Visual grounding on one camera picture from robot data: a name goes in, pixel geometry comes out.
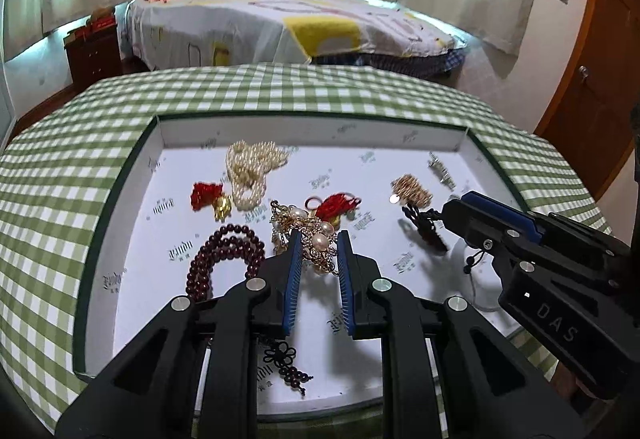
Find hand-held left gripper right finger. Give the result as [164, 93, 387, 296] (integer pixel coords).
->
[337, 230, 586, 439]

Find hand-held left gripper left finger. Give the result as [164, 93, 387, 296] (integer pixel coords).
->
[55, 229, 303, 439]

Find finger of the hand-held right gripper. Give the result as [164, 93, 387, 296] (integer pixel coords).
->
[460, 191, 546, 242]
[442, 199, 538, 270]

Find dark bead tassel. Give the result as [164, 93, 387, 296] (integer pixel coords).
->
[400, 204, 451, 252]

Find gold pearl jewelry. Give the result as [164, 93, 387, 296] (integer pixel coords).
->
[269, 200, 346, 276]

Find white pearl necklace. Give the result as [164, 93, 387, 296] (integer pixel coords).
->
[225, 139, 291, 212]

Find white box with green rim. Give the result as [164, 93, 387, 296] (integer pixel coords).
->
[72, 111, 558, 425]

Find person's right hand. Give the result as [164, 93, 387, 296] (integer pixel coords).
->
[552, 361, 593, 407]

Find black knot bead pendant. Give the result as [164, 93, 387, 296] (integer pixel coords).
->
[262, 341, 315, 397]

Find red tassel gold charm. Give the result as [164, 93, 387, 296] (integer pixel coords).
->
[190, 181, 233, 222]
[305, 191, 362, 230]

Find wooden door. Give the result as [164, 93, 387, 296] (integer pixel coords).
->
[532, 0, 640, 210]

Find plaid blue blanket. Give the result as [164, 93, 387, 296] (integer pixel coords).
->
[320, 46, 466, 80]

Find green checked tablecloth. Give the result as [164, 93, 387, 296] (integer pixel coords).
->
[0, 61, 613, 439]

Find bed with patterned sheet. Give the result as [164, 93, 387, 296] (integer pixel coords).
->
[120, 0, 468, 80]

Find dark wooden nightstand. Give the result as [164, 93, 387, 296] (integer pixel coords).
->
[64, 26, 124, 90]

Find red items on nightstand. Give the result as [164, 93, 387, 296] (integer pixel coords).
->
[65, 6, 117, 42]

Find gold chain bracelet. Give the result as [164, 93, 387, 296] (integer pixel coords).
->
[389, 174, 433, 208]

